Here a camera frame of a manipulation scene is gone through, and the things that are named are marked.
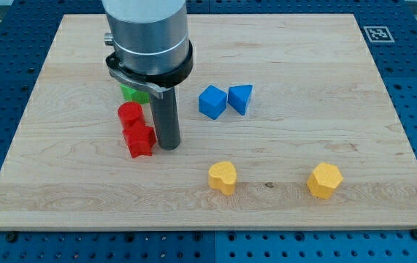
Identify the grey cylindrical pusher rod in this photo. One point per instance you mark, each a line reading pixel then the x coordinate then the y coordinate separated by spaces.
pixel 165 119

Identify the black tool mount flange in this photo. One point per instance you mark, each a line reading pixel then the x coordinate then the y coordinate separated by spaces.
pixel 155 85

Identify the yellow heart block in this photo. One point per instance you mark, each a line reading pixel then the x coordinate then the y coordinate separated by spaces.
pixel 222 176

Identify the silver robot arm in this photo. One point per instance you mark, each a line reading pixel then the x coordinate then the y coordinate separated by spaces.
pixel 152 54

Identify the blue cube block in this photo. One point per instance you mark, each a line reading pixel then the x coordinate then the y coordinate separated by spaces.
pixel 212 102

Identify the green block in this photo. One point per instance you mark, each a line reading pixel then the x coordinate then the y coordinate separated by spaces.
pixel 132 95

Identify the red cylinder block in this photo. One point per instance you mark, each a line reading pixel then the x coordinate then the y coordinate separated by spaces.
pixel 130 113

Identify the red star block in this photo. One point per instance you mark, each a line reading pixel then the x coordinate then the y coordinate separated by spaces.
pixel 140 139

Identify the blue triangle block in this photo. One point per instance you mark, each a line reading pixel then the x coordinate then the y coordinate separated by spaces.
pixel 239 97

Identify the wooden board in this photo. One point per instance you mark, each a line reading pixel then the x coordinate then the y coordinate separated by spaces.
pixel 317 97

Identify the yellow hexagon block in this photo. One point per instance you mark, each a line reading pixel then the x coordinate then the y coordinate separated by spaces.
pixel 324 180

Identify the white fiducial marker tag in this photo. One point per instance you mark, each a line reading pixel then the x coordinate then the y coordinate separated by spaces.
pixel 378 34

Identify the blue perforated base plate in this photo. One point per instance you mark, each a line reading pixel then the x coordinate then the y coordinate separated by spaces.
pixel 26 34

